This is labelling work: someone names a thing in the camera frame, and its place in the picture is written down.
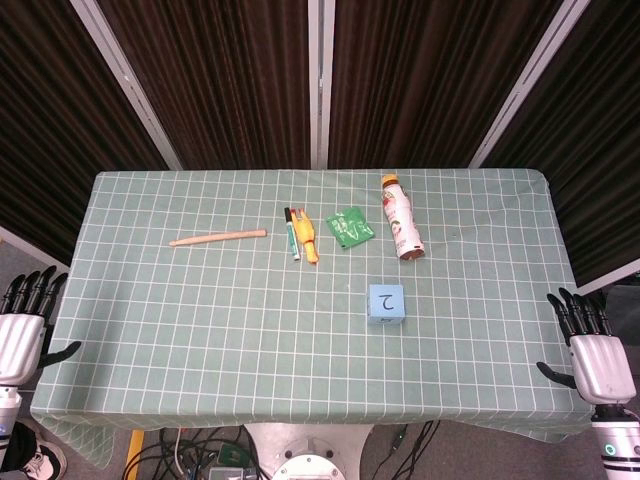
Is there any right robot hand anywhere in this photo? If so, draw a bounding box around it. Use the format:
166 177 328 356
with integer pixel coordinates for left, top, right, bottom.
535 287 637 404

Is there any black and white shoe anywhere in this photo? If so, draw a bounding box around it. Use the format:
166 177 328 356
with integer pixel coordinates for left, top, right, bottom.
19 442 68 480

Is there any yellow floor strip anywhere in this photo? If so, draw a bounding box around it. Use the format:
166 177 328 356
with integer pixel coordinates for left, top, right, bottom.
123 429 146 480

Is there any white cable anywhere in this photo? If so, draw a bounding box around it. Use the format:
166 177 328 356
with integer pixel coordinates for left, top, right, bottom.
173 428 190 477

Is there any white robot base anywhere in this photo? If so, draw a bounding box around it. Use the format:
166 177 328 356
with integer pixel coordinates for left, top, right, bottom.
243 423 374 480

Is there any white labelled drink bottle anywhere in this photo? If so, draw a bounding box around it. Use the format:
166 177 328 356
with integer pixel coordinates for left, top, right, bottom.
380 173 426 262

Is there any green snack packet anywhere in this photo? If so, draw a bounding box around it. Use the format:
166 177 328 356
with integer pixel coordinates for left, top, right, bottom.
326 205 375 249

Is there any green electronics box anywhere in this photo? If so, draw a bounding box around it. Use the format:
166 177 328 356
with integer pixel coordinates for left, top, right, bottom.
216 446 250 467

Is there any brown pleated curtain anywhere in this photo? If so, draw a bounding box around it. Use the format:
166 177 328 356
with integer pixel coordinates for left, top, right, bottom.
0 0 170 266
327 0 571 170
94 0 314 171
487 0 640 287

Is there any green marker pen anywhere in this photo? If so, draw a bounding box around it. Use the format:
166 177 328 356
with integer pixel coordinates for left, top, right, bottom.
284 206 303 262

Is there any wooden stick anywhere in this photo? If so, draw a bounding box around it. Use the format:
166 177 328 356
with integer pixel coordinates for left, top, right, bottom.
168 229 268 248

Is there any yellow rubber chicken toy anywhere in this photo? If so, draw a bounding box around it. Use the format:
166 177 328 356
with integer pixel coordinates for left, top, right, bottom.
291 207 320 265

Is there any black cable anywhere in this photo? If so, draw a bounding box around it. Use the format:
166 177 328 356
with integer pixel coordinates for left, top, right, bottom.
392 420 442 480
122 427 216 480

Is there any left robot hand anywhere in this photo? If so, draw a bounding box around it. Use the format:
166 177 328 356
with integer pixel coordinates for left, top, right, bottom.
0 266 82 386

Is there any blue numbered foam cube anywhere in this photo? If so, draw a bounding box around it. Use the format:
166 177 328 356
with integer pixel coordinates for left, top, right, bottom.
367 283 406 326

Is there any white frame post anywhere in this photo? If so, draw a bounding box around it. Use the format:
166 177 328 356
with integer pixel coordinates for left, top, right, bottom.
469 0 584 169
69 0 184 171
307 0 334 170

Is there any green grid tablecloth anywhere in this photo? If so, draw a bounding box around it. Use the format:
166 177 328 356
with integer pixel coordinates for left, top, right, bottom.
28 168 599 444

